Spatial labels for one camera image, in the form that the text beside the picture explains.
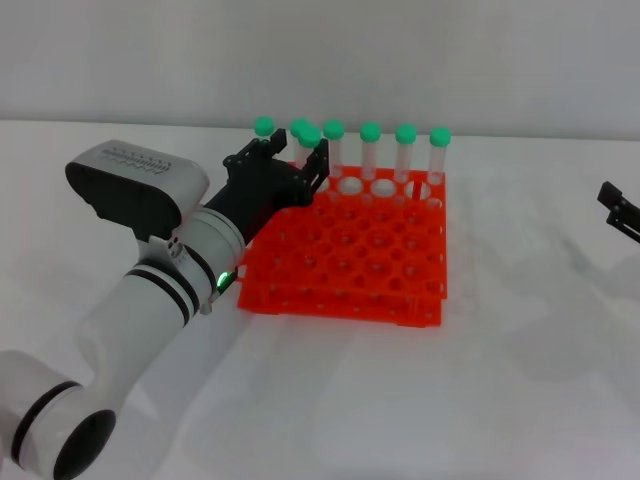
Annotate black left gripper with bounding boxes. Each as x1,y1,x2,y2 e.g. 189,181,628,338
204,128,330,246

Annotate orange plastic test tube rack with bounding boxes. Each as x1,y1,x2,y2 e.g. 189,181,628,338
234,166,449,330

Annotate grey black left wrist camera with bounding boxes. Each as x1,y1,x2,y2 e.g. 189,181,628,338
64,139,211,241

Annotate grey left wrist connector cable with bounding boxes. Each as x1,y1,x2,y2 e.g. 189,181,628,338
201,269,236,316

